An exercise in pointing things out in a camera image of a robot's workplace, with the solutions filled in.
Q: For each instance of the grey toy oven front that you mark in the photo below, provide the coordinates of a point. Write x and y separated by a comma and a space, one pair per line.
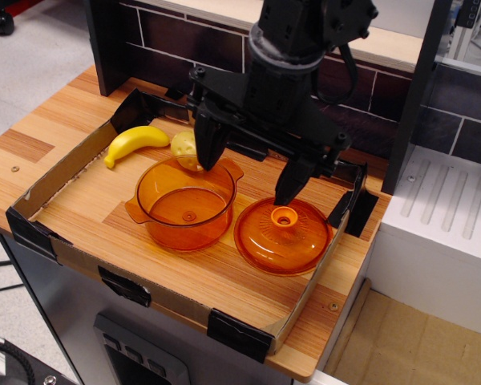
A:
134, 360

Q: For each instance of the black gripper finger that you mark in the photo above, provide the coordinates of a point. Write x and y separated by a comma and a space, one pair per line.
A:
211, 138
293, 178

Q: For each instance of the cardboard fence with black tape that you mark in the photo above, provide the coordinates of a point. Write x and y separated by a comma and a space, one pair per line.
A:
75, 215

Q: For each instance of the white ribbed sink drainboard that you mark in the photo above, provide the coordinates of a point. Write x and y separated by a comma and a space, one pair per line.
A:
427, 252

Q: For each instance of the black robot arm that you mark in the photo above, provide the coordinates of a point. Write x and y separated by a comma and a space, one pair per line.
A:
297, 25

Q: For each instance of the yellow plastic banana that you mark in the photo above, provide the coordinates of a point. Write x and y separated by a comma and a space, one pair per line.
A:
133, 139

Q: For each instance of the orange transparent plastic pot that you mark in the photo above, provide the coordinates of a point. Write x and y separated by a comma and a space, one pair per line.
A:
183, 206

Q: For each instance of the black caster wheel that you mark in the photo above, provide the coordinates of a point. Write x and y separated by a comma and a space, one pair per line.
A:
6, 23

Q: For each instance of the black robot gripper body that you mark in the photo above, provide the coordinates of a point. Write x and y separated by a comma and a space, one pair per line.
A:
271, 107

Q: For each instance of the orange transparent pot lid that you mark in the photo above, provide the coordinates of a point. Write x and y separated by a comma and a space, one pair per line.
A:
282, 240

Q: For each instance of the yellow plastic cheese piece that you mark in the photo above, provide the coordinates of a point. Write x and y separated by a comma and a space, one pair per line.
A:
183, 147

